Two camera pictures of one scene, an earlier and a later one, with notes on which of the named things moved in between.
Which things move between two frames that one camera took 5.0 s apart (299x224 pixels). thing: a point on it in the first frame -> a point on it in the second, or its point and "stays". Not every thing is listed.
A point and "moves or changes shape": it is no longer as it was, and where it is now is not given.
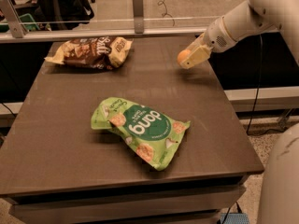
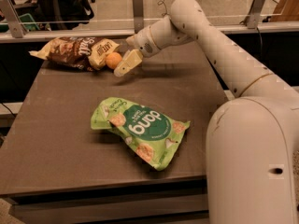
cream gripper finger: x=202 y=40 -> x=125 y=49
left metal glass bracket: x=7 y=7 stays
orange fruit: x=182 y=54 -> x=112 y=60
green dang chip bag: x=152 y=135 stays
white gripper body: x=215 y=38 -> x=142 y=42
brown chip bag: x=95 y=52 moves or changes shape
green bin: x=27 y=20 stays
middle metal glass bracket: x=138 y=11 stays
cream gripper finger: x=195 y=57 -> x=131 y=61
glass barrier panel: x=72 y=8 stays
